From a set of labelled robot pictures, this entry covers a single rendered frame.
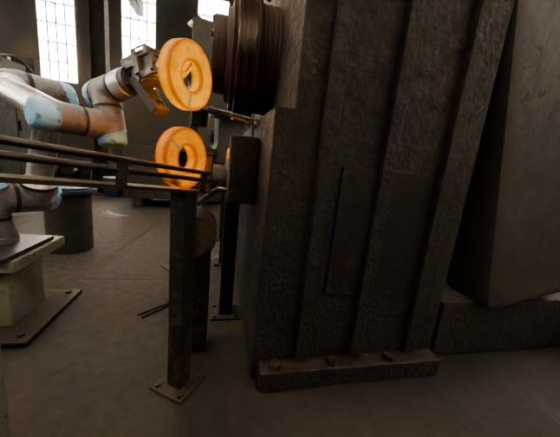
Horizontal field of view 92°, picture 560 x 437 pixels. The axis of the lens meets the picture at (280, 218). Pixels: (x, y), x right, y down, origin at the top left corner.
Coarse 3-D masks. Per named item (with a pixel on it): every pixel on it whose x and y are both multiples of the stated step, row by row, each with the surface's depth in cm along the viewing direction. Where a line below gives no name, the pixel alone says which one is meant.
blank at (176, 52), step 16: (176, 48) 60; (192, 48) 64; (160, 64) 60; (176, 64) 61; (192, 64) 67; (208, 64) 70; (160, 80) 61; (176, 80) 62; (192, 80) 70; (208, 80) 71; (176, 96) 63; (192, 96) 67; (208, 96) 73
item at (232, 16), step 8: (232, 8) 97; (232, 16) 95; (232, 24) 94; (232, 32) 94; (232, 40) 94; (232, 48) 93; (232, 56) 94; (232, 64) 95; (232, 72) 97; (232, 80) 99; (224, 88) 105; (232, 88) 101; (224, 96) 110; (232, 96) 105; (232, 104) 109
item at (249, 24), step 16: (240, 0) 91; (256, 0) 93; (240, 16) 89; (256, 16) 91; (240, 32) 89; (256, 32) 91; (240, 48) 90; (256, 48) 92; (240, 64) 93; (240, 80) 97; (240, 96) 102; (240, 112) 110
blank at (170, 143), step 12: (168, 132) 65; (180, 132) 67; (192, 132) 71; (168, 144) 64; (180, 144) 68; (192, 144) 71; (156, 156) 64; (168, 156) 65; (192, 156) 74; (204, 156) 76; (192, 168) 73; (204, 168) 77; (168, 180) 67; (180, 180) 70
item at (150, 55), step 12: (144, 48) 66; (120, 60) 72; (132, 60) 68; (144, 60) 68; (156, 60) 69; (120, 72) 70; (132, 72) 71; (120, 84) 71; (144, 84) 70; (156, 84) 71
